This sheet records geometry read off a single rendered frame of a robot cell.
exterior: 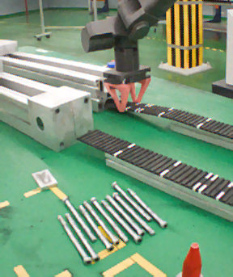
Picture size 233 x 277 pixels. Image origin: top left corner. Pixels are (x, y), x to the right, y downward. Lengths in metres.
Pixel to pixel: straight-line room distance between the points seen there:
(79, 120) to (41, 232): 0.29
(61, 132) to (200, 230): 0.34
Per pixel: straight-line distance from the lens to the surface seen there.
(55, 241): 0.47
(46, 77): 0.99
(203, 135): 0.70
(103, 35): 0.72
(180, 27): 4.03
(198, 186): 0.50
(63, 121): 0.67
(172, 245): 0.45
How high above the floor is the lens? 1.09
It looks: 24 degrees down
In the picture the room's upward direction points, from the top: 4 degrees counter-clockwise
